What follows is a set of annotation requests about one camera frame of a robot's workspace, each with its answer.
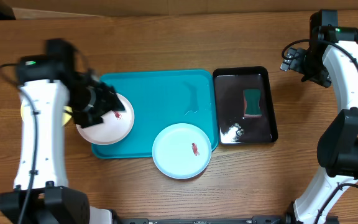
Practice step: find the black rectangular tray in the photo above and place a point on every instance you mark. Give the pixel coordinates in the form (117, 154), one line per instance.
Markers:
(234, 129)

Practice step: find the yellow plate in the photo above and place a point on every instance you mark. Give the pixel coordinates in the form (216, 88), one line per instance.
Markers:
(26, 113)

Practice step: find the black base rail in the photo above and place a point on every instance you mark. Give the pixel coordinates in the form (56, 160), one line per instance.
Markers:
(263, 219)

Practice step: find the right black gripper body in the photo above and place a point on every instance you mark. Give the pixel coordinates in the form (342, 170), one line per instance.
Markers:
(299, 61)

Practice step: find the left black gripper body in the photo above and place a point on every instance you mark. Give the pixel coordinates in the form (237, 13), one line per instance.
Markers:
(94, 101)

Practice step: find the light blue plate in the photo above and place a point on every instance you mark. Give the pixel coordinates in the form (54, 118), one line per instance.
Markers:
(181, 151)

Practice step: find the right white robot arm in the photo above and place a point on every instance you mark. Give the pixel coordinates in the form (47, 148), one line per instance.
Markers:
(330, 60)

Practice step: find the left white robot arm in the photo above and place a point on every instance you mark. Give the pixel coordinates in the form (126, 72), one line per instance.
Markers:
(47, 84)

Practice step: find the pink plate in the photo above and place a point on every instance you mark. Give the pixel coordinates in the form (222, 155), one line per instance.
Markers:
(115, 127)

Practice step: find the teal plastic tray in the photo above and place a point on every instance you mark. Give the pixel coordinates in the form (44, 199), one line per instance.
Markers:
(160, 99)

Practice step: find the green and pink sponge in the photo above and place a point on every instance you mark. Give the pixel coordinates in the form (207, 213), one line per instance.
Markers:
(252, 103)

